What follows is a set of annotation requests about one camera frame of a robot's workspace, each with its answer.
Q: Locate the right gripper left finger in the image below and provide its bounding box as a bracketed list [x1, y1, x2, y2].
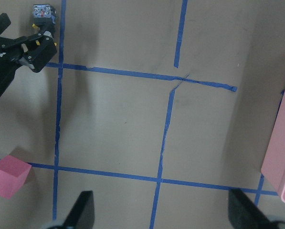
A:
[43, 190, 95, 229]

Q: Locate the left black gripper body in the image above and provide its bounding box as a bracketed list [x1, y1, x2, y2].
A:
[0, 13, 23, 97]

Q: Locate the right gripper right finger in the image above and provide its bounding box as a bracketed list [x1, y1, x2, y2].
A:
[228, 188, 285, 229]

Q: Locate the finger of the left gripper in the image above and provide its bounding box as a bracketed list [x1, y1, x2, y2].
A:
[0, 22, 55, 52]
[19, 38, 57, 73]

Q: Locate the pink plastic bin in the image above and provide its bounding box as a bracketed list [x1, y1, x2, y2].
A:
[261, 90, 285, 203]

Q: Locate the pink cube centre bottom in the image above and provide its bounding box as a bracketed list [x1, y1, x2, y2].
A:
[0, 155, 32, 199]

